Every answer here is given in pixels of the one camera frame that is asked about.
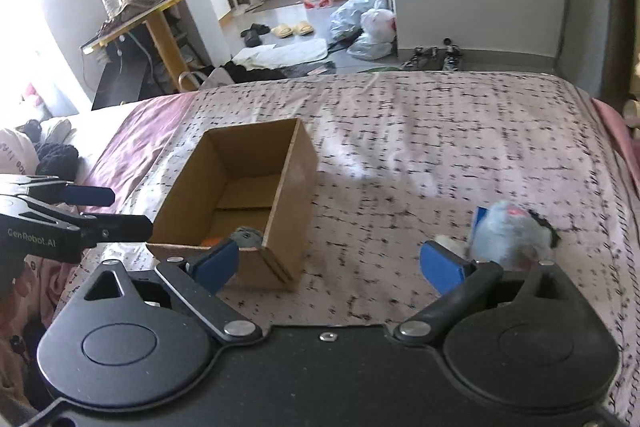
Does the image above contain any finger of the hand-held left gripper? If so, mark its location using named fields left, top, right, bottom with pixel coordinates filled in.
left=20, top=197, right=153, bottom=249
left=0, top=174, right=116, bottom=208

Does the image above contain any blue printed packet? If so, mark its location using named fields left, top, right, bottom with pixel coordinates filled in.
left=470, top=201, right=546, bottom=269

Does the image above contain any grey sock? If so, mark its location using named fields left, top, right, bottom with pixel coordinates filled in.
left=229, top=228, right=264, bottom=250

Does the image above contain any grey plastic bag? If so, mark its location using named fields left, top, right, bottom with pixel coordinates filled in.
left=330, top=0, right=388, bottom=42

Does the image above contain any yellow wooden desk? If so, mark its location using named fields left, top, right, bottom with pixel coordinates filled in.
left=80, top=0, right=221, bottom=92

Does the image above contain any black clothing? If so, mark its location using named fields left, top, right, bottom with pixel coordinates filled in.
left=220, top=59, right=286, bottom=84

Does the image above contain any white tote bag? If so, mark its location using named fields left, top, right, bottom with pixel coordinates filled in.
left=179, top=67, right=233, bottom=94

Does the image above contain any brown cardboard box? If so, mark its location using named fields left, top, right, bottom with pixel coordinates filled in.
left=146, top=118, right=320, bottom=292

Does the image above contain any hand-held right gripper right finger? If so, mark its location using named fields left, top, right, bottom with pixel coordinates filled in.
left=395, top=241, right=576, bottom=343

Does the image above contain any black cabinet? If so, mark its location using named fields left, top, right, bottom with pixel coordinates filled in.
left=91, top=57, right=151, bottom=110

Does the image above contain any clear plastic bag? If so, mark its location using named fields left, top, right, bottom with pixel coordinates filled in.
left=346, top=34, right=393, bottom=60

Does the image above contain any grey sneaker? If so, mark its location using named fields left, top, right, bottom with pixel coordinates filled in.
left=401, top=47, right=441, bottom=72
left=442, top=38, right=463, bottom=72

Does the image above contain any white towel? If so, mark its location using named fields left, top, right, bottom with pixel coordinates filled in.
left=232, top=38, right=328, bottom=70

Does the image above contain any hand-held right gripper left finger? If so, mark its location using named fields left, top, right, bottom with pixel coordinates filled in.
left=65, top=238, right=263, bottom=342

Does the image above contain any maroon bed sheet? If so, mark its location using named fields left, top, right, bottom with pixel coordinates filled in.
left=75, top=93, right=640, bottom=188

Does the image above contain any dark cloth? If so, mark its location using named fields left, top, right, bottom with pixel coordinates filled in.
left=97, top=0, right=168, bottom=32

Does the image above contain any white red plastic bag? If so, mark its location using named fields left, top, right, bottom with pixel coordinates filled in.
left=361, top=7, right=397, bottom=44

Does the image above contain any brown board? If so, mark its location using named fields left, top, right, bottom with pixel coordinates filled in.
left=607, top=0, right=640, bottom=108

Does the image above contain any black knitted hat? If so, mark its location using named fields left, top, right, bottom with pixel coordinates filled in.
left=35, top=142, right=81, bottom=180

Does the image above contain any white sock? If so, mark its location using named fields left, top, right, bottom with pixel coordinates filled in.
left=434, top=234, right=468, bottom=258

